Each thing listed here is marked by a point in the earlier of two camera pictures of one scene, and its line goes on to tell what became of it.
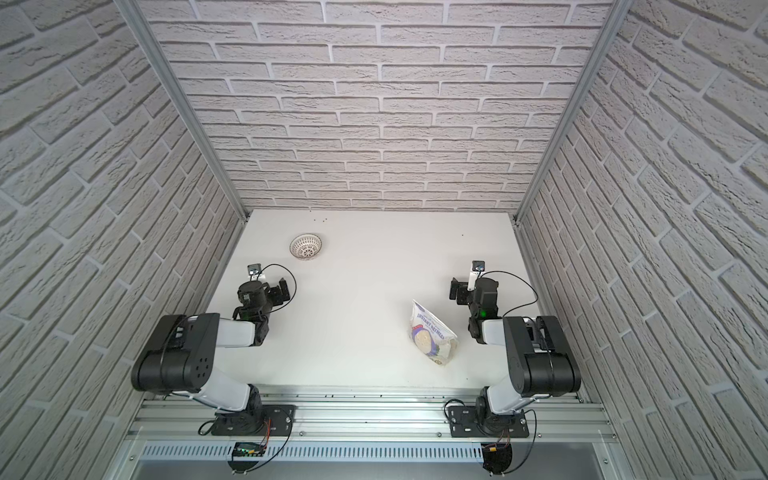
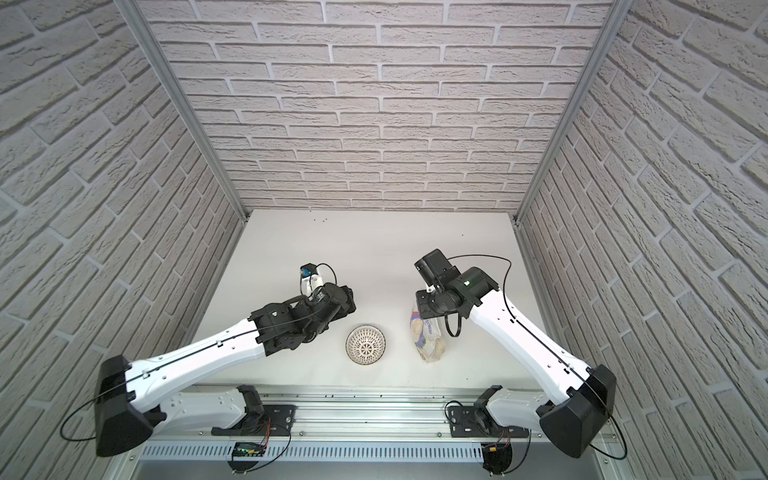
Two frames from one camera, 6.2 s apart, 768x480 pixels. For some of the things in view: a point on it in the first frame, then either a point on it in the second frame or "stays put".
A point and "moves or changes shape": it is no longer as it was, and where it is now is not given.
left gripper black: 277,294 → 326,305
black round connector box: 496,457 stays put
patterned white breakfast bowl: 306,246 → 366,345
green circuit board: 248,449 stays put
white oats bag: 430,335 moves or changes shape
